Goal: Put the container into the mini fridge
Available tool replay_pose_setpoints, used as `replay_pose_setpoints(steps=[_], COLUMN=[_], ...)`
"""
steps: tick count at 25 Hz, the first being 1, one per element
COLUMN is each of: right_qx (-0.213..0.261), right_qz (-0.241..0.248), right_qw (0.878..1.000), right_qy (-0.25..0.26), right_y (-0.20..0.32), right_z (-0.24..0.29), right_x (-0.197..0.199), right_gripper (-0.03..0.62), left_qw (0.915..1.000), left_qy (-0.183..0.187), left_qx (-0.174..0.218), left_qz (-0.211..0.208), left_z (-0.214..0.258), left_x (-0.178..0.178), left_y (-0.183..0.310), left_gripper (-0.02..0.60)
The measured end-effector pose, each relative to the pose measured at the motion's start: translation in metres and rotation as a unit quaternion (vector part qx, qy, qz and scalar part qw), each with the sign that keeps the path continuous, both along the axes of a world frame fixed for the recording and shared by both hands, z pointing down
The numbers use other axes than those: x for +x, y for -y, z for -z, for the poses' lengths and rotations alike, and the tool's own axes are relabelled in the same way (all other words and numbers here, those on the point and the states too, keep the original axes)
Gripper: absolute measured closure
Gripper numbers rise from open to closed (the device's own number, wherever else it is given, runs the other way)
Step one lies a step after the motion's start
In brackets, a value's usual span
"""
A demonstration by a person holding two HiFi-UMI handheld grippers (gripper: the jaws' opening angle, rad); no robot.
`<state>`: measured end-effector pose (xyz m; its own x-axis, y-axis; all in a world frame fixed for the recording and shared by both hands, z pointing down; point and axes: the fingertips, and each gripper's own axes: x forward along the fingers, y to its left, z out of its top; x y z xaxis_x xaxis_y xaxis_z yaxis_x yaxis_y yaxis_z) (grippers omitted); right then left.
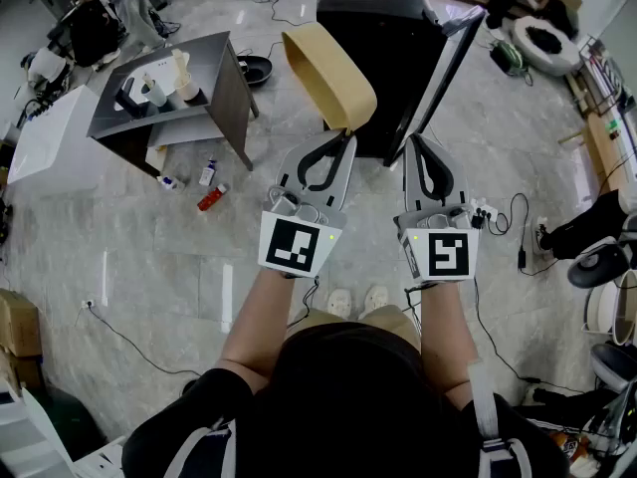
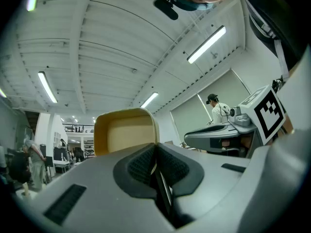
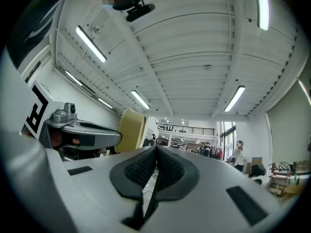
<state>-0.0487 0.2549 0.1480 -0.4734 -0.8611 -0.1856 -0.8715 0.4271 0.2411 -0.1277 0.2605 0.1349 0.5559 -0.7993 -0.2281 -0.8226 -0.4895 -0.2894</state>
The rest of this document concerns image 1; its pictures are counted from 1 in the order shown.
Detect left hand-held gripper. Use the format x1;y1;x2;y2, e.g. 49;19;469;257
257;129;358;279

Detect black round pan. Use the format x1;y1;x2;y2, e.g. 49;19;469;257
237;55;274;88

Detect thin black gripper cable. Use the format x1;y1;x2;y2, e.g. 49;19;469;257
405;286;424;333
286;276;319;328

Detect grey round device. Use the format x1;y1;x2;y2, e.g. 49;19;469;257
566;236;633;291
590;342;637;392

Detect black power adapter cable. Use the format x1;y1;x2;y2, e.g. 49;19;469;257
492;192;563;277

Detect grey harness strap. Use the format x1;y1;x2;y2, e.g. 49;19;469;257
176;418;238;478
467;360;533;478

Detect person's black shirt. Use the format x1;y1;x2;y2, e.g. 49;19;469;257
121;321;571;478

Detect black socket cable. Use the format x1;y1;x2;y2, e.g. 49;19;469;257
87;304;200;377

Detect white cabinet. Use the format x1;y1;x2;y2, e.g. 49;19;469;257
0;380;125;478

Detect person's white shoe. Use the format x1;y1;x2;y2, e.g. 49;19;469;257
358;285;389;321
326;288;355;321

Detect long black floor cable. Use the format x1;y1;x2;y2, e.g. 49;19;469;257
472;276;588;395

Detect white bottle with blue cap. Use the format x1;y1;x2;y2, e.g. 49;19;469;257
198;156;219;187

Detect black holder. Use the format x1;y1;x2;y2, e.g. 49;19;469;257
117;77;160;119

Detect cardboard box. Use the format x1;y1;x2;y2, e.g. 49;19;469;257
0;289;44;358
0;349;46;392

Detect white round pet bed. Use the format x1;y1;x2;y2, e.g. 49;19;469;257
512;15;583;77

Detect black cabinet with door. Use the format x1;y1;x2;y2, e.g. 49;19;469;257
316;0;488;168

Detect yellow plastic container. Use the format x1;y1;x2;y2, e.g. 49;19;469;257
281;21;378;136

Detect white round tub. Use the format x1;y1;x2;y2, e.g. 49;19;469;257
611;269;637;348
581;281;621;336

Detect dark round bin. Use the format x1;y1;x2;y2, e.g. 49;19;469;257
37;385;108;462

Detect beige cup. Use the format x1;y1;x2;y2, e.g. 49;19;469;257
173;73;200;102

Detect person's left forearm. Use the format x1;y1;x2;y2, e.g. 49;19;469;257
216;268;319;397

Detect green bag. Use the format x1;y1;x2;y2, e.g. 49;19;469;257
490;40;530;77

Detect white power strip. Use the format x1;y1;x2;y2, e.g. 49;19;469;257
470;197;500;222

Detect person's left white shoe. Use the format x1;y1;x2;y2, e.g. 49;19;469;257
326;288;355;321

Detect wooden bench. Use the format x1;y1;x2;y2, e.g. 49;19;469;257
557;115;629;196

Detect black fluffy item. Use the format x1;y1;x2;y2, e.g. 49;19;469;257
525;25;563;54

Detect orange striped box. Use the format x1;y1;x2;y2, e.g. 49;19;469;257
546;428;593;467

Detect white sink basin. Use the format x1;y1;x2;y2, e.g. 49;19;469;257
113;50;193;114

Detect white cup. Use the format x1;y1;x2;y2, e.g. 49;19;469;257
140;72;168;108

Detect person's right white shoe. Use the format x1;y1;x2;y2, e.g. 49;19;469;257
358;285;389;321

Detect person's tan shorts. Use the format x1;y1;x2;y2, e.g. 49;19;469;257
293;305;422;353

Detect person's right forearm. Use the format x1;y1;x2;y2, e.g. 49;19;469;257
420;277;482;397

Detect red bottle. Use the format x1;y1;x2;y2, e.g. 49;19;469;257
197;183;230;212

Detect black backpack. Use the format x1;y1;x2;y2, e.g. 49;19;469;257
69;0;123;69

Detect grey wooden vanity cabinet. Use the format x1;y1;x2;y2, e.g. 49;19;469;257
87;31;260;178

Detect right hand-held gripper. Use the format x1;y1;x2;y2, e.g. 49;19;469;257
394;134;482;283

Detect metal shelf rack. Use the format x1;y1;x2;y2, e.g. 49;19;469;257
576;35;637;178

